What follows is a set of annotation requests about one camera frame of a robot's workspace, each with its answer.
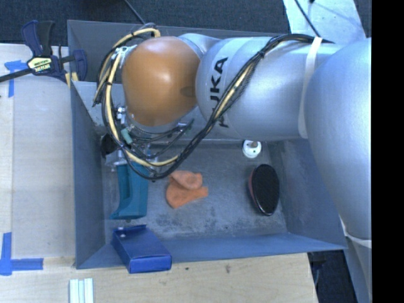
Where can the teal plastic tool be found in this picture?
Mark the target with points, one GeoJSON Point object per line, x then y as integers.
{"type": "Point", "coordinates": [134, 197]}

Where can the orange cloth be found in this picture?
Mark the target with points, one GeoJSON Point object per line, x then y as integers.
{"type": "Point", "coordinates": [184, 189]}

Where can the pale wood flat board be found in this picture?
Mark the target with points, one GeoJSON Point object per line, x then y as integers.
{"type": "Point", "coordinates": [41, 169]}

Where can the small white cup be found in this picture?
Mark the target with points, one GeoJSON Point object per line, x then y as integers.
{"type": "Point", "coordinates": [251, 149]}

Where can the blue box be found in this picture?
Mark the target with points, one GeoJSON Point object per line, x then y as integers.
{"type": "Point", "coordinates": [140, 248]}

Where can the grey metal bin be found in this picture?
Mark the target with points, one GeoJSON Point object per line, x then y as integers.
{"type": "Point", "coordinates": [221, 207]}

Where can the black and red oval object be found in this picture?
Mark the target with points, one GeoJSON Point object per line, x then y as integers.
{"type": "Point", "coordinates": [265, 189]}

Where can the black cylinder on white bracket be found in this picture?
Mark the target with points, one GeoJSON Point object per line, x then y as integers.
{"type": "Point", "coordinates": [107, 144]}

